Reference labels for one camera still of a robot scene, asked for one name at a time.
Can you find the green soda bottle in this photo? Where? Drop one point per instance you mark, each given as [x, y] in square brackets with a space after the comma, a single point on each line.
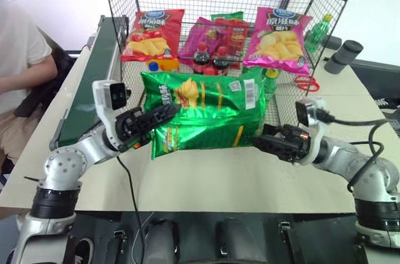
[315, 34]

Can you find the magenta snack bag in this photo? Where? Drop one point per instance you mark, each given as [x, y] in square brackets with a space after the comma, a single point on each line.
[200, 35]

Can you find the green chips bag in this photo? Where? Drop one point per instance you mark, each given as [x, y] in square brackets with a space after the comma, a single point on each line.
[212, 120]

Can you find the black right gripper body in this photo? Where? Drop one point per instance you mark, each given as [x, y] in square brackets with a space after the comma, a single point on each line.
[300, 145]

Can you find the person in white shirt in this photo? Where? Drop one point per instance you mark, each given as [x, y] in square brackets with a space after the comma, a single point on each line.
[15, 45]

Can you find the orange drink bottle blue cap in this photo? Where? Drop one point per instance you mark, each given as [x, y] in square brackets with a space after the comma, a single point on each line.
[165, 65]

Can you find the black cloth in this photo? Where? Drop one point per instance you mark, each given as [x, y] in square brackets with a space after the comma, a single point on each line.
[50, 85]

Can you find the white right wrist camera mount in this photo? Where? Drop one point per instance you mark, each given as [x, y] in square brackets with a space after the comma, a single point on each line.
[317, 110]

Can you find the pink chips bag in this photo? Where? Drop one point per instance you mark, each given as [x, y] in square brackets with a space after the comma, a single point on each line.
[278, 45]

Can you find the person's bare forearm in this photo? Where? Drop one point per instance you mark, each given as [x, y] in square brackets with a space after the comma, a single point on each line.
[28, 78]

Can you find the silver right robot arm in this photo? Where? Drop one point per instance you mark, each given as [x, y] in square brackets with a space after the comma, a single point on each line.
[375, 170]

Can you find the red snack bag green top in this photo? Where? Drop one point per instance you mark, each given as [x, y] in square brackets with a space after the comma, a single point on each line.
[237, 35]

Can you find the grey cylinder device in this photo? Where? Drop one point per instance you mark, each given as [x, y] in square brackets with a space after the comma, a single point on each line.
[343, 56]

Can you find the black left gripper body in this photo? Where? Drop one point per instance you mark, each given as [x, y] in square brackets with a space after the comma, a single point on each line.
[131, 126]

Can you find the green bottle yellow cap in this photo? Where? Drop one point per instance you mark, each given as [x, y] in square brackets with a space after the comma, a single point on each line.
[270, 85]

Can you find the red scissors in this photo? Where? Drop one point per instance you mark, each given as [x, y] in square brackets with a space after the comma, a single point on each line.
[307, 84]

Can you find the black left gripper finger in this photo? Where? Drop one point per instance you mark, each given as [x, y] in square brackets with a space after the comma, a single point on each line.
[162, 114]

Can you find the red chips bag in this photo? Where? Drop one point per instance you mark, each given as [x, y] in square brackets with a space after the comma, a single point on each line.
[150, 35]

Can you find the black machine housing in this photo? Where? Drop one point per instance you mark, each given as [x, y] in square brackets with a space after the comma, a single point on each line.
[378, 73]

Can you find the cola bottle red cap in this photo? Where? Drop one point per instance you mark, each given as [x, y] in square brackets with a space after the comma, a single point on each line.
[221, 65]
[201, 60]

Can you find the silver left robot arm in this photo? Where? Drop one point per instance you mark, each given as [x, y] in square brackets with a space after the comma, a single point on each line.
[62, 164]

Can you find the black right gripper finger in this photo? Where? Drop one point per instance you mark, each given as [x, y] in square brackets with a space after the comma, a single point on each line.
[278, 131]
[276, 146]

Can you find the green conveyor belt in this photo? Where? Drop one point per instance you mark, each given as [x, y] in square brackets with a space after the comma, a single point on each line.
[90, 89]

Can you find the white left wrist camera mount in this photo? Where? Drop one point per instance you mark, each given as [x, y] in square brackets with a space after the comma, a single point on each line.
[101, 98]

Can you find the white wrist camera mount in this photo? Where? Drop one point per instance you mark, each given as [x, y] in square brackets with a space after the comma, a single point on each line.
[317, 110]
[101, 98]

